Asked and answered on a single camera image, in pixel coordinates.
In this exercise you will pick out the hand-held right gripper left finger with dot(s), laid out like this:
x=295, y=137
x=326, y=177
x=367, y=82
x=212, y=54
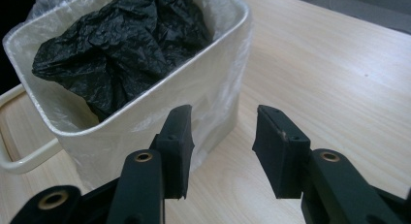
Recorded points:
x=176, y=153

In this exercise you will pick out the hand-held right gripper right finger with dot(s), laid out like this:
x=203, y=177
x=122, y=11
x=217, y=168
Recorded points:
x=281, y=153

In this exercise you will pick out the cream square trash bin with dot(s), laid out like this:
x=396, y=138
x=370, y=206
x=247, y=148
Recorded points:
x=84, y=166

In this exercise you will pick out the black plastic bag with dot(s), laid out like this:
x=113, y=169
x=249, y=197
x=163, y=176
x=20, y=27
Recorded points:
x=122, y=52

